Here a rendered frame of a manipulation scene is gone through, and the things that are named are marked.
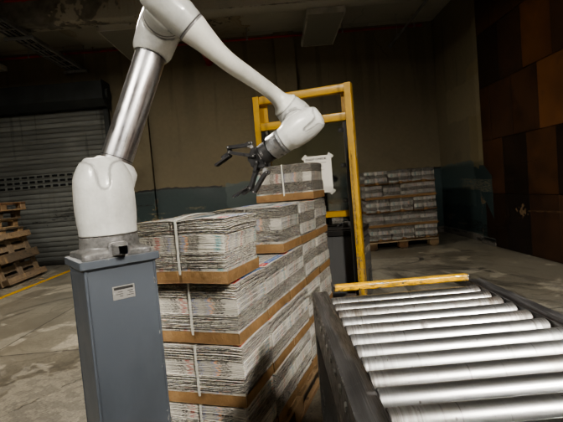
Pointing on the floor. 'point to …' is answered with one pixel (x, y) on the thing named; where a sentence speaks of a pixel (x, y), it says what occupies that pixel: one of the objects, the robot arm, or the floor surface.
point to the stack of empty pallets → (11, 216)
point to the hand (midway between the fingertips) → (227, 179)
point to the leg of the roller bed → (326, 391)
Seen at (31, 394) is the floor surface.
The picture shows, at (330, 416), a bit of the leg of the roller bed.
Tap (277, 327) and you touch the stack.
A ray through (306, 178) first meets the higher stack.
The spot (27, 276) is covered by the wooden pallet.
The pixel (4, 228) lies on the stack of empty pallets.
